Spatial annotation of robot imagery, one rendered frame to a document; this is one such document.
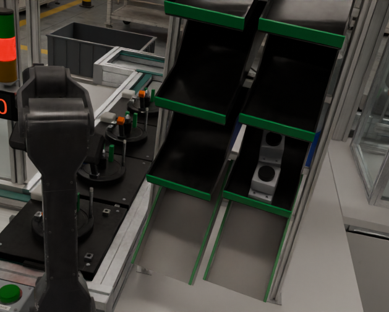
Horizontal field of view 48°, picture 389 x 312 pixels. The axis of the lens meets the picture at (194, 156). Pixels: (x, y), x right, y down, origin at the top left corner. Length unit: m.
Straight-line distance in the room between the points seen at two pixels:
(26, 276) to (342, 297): 0.76
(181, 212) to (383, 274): 0.94
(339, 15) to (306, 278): 0.71
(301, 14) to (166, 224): 0.50
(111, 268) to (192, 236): 0.19
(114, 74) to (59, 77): 1.58
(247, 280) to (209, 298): 0.18
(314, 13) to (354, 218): 0.91
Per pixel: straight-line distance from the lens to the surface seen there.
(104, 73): 2.19
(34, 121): 0.51
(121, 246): 1.07
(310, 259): 1.31
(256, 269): 0.96
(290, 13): 0.77
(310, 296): 1.20
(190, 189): 0.82
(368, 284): 1.74
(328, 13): 0.78
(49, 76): 0.59
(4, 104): 1.11
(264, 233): 0.97
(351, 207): 1.60
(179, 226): 0.96
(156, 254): 0.96
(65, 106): 0.52
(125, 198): 1.19
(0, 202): 1.26
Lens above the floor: 1.66
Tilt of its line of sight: 29 degrees down
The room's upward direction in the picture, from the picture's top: 9 degrees clockwise
